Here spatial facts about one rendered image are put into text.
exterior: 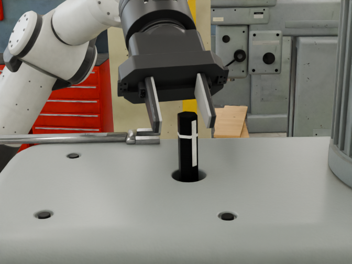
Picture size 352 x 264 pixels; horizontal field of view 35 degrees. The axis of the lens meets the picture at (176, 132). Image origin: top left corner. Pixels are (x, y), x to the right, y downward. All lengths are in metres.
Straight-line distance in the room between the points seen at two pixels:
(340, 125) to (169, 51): 0.20
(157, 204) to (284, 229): 0.12
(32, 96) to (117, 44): 1.37
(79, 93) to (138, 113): 2.95
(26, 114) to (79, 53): 0.14
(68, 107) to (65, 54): 4.45
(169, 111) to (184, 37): 1.73
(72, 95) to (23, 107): 4.36
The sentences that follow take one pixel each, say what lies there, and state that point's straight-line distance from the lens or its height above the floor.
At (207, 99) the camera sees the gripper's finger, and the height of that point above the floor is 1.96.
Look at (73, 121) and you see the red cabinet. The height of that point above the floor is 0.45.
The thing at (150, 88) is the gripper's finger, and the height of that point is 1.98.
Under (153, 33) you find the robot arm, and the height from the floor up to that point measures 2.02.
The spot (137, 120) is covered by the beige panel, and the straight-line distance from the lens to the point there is 2.40.
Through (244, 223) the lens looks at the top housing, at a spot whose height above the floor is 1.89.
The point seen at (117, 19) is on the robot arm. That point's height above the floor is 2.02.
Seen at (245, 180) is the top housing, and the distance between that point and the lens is 0.59.
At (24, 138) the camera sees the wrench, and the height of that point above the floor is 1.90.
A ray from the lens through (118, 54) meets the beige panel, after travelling 2.33.
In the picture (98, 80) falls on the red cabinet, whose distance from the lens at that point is 5.23.
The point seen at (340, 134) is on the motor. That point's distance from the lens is 0.58.
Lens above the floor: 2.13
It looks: 20 degrees down
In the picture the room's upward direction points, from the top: 1 degrees counter-clockwise
